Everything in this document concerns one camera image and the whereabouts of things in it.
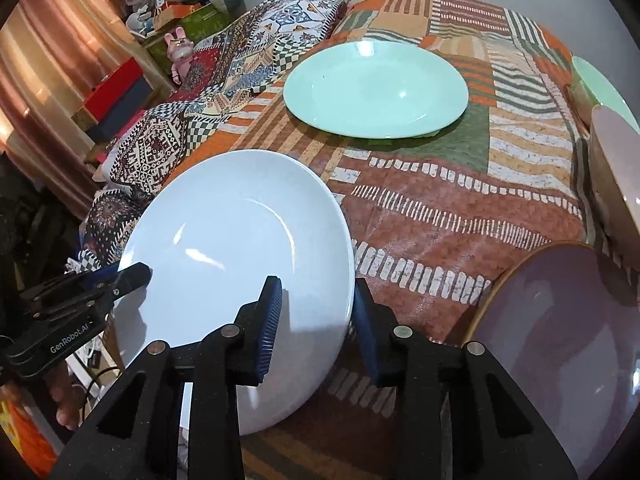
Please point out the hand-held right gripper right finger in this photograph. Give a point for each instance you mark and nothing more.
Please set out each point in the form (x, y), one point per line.
(367, 342)

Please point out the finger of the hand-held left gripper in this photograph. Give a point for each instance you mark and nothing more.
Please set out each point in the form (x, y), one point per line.
(134, 276)
(97, 277)

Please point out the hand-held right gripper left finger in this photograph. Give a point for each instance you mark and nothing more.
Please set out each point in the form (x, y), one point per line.
(268, 330)

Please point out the white plate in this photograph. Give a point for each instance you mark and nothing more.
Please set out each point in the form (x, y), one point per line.
(225, 235)

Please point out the pink bowl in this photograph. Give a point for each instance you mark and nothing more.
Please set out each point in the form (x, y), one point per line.
(617, 175)

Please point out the person's left hand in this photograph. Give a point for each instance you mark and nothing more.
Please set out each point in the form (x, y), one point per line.
(66, 400)

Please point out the orange bag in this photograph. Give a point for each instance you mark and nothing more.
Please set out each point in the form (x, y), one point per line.
(22, 427)

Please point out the patterned checkered blanket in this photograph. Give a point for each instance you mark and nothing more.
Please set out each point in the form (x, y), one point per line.
(165, 135)

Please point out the orange patchwork bedspread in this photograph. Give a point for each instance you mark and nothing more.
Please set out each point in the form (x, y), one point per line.
(425, 200)

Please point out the dark blue box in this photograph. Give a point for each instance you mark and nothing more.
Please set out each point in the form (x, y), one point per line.
(125, 110)

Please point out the red box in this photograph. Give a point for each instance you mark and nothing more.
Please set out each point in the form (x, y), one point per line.
(112, 87)

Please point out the purple plate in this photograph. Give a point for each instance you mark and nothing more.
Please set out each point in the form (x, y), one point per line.
(560, 335)

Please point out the orange curtain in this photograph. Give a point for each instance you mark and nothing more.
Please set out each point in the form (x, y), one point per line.
(50, 60)

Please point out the pink rabbit toy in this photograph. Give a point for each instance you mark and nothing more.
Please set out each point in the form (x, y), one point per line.
(179, 55)

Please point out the light green bowl lower right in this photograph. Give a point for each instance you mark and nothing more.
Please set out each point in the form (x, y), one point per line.
(375, 90)

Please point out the green box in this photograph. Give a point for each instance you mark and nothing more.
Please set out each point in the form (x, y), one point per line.
(200, 25)

